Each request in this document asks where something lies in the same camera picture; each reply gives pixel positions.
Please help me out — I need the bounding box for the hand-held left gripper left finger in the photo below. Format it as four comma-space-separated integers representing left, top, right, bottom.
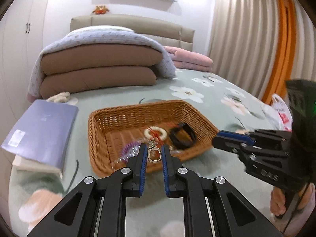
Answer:
27, 143, 149, 237

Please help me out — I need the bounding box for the black bracelet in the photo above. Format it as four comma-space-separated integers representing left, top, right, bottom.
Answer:
170, 123, 197, 150

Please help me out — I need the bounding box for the beige bed headboard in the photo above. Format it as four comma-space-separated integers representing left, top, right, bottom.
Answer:
70, 14, 195, 52

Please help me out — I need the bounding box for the white wardrobe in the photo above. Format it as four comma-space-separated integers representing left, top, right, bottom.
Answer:
0, 0, 53, 119

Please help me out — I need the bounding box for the purple notebook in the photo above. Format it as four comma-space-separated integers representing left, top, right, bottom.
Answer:
1, 99, 79, 179

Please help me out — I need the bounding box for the red cord bracelet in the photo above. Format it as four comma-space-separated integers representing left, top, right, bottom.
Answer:
153, 132, 165, 147

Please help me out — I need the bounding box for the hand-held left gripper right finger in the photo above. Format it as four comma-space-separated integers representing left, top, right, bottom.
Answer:
162, 144, 283, 237

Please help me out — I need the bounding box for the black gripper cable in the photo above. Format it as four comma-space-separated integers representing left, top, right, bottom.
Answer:
283, 185, 309, 235

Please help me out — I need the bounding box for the brown pillow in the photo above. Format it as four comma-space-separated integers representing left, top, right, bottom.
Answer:
41, 67, 157, 99
41, 43, 163, 76

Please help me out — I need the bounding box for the person's right hand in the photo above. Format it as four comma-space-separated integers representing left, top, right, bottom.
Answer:
270, 189, 287, 216

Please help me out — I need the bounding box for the person's right forearm pink sleeve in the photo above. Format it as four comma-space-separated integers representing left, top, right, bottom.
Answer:
281, 183, 316, 237

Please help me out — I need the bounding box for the orange toy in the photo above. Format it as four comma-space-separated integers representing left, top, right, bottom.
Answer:
92, 4, 110, 14

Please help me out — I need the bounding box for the square gold pendant earring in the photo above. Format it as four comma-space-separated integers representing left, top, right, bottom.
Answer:
147, 141, 163, 163

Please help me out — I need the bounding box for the clear crystal bead bracelet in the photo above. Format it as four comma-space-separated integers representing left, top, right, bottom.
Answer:
112, 148, 139, 166

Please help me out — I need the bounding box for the beige plush toy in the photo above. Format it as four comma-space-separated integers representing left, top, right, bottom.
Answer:
47, 92, 71, 103

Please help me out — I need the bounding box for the cream spiral hair tie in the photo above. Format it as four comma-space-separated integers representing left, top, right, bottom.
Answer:
144, 126, 167, 140

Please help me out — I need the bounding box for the folded floral quilt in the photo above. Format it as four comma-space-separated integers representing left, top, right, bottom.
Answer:
27, 27, 176, 103

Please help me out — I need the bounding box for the brown wicker basket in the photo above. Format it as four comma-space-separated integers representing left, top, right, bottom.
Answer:
88, 100, 220, 178

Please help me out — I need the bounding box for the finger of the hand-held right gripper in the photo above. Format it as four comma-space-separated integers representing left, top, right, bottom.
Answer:
217, 130, 256, 147
212, 135, 247, 156

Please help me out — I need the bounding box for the folded pink blanket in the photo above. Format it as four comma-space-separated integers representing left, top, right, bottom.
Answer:
163, 46, 213, 72

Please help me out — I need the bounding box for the orange curtain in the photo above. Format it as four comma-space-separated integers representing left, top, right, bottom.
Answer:
263, 0, 297, 105

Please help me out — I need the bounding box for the purple spiral hair tie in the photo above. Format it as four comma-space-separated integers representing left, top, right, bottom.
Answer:
121, 142, 140, 157

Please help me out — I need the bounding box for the beige curtain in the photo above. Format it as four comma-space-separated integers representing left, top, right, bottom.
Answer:
207, 0, 316, 104

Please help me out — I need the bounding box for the white plastic bag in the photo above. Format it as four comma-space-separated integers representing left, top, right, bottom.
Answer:
262, 94, 294, 131

